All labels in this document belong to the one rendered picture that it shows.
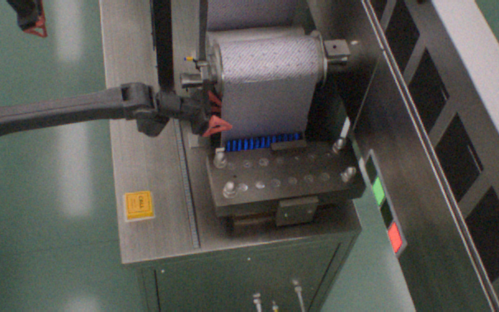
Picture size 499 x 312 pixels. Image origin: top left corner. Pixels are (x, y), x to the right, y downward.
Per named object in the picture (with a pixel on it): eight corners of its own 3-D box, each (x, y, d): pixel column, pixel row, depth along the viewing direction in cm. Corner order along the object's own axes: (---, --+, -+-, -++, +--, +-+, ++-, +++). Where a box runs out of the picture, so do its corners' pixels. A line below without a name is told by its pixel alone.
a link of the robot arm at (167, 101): (159, 104, 141) (157, 86, 144) (148, 121, 146) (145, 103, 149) (185, 110, 145) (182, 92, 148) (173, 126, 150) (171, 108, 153)
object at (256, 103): (219, 129, 159) (223, 82, 144) (305, 119, 163) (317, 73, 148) (220, 130, 159) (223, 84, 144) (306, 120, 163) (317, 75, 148)
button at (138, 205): (124, 197, 166) (124, 193, 164) (150, 194, 167) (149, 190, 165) (127, 219, 163) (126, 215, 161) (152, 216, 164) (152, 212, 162)
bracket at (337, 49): (322, 44, 152) (323, 40, 150) (343, 43, 153) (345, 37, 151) (327, 59, 149) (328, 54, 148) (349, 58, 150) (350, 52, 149)
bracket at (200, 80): (186, 135, 179) (185, 65, 154) (208, 133, 181) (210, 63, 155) (188, 149, 177) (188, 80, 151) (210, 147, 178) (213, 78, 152)
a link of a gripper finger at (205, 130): (226, 142, 155) (194, 135, 151) (222, 120, 159) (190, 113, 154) (239, 126, 151) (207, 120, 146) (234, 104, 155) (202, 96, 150)
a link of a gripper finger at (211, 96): (224, 132, 157) (192, 125, 152) (219, 110, 161) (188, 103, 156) (237, 116, 153) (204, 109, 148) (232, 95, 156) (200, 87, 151)
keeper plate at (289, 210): (275, 219, 165) (280, 200, 156) (309, 215, 166) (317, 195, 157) (276, 228, 163) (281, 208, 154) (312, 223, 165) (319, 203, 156)
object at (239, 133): (220, 148, 167) (221, 128, 159) (302, 138, 171) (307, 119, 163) (220, 149, 167) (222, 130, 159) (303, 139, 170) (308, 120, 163)
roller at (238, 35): (204, 54, 169) (205, 22, 159) (292, 45, 173) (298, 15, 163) (211, 86, 163) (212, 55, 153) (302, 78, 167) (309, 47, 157)
